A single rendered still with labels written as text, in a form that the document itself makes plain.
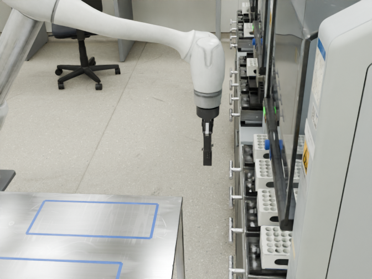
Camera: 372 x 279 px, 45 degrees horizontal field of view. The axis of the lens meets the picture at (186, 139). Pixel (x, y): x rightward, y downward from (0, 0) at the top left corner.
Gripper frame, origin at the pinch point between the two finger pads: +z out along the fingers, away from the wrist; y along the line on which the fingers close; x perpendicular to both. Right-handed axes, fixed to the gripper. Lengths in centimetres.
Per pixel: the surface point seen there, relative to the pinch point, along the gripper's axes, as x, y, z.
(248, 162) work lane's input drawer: -13.8, -5.5, -1.7
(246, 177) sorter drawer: -12.7, -13.8, -1.7
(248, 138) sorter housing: -15.1, 23.1, 6.5
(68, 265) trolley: 32, -53, -2
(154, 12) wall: 72, 350, 49
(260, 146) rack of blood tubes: -17.5, -2.9, -6.5
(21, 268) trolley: 44, -55, -2
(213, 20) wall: 8, 350, 57
